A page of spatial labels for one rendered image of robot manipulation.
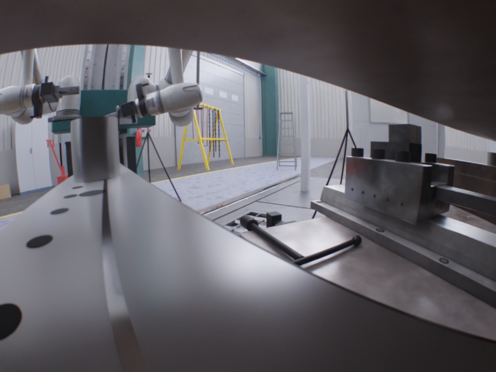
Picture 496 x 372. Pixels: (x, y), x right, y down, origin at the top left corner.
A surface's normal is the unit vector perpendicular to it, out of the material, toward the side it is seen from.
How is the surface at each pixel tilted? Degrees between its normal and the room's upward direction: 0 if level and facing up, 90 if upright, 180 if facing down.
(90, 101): 90
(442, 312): 0
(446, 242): 72
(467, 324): 0
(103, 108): 90
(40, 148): 90
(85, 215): 0
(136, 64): 90
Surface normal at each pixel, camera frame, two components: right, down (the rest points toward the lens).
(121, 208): -0.02, -0.98
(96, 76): 0.69, 0.12
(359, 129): -0.53, 0.17
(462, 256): -0.96, 0.07
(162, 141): 0.85, 0.08
